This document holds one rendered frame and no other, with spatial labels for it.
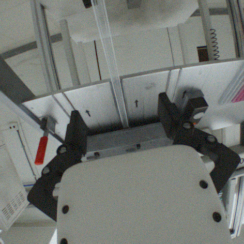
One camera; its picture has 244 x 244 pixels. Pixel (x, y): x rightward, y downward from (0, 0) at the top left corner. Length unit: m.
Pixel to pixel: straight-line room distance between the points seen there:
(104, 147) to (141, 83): 0.18
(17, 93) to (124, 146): 0.26
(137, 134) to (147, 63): 1.71
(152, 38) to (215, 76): 1.82
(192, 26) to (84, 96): 2.21
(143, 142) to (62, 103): 0.21
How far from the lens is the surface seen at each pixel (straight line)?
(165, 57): 2.09
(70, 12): 0.71
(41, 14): 0.63
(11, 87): 0.31
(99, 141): 0.37
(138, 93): 0.29
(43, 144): 0.31
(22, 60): 2.45
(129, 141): 0.35
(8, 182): 1.34
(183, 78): 0.30
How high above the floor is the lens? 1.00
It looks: 12 degrees up
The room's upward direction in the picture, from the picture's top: 168 degrees clockwise
